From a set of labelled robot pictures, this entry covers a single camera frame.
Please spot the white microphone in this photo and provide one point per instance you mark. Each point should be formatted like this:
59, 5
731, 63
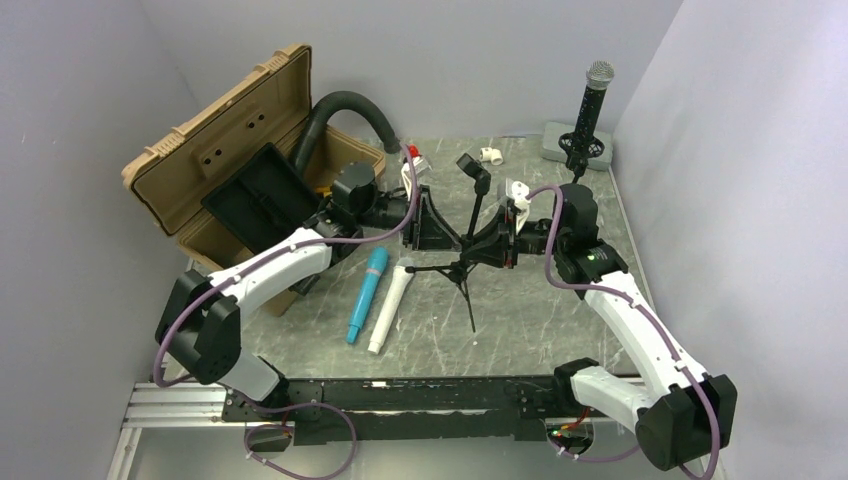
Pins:
401, 276

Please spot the black tripod stand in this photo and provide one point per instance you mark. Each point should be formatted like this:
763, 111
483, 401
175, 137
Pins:
578, 152
457, 271

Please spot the black glitter microphone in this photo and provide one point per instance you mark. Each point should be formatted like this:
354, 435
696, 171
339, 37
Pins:
598, 77

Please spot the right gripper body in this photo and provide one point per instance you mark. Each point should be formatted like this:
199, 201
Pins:
535, 237

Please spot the white pipe elbow fitting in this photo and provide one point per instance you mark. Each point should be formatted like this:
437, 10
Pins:
491, 155

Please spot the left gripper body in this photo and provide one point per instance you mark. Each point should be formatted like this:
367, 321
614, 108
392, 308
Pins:
410, 229

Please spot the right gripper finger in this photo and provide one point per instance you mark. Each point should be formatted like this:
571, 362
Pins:
492, 231
497, 255

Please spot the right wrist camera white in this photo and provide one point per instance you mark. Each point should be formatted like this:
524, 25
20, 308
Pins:
518, 192

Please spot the cyan blue microphone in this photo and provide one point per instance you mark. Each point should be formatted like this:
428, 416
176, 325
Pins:
376, 265

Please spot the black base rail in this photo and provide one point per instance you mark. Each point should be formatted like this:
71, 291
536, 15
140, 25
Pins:
330, 410

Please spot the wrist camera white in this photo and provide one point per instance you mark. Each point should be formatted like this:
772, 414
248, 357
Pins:
518, 192
414, 169

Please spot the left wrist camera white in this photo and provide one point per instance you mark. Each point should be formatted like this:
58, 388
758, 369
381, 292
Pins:
414, 169

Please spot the aluminium frame rail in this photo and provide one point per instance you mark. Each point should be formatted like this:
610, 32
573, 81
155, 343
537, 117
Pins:
178, 432

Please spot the tan plastic tool case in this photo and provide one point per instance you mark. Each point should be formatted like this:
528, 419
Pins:
272, 104

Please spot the black tray insert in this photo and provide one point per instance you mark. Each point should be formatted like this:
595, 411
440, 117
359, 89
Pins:
264, 201

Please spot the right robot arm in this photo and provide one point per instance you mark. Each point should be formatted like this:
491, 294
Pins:
681, 412

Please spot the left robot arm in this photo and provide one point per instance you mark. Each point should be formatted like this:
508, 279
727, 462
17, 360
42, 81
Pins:
200, 327

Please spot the grey plastic case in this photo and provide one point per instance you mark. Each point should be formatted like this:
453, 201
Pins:
550, 149

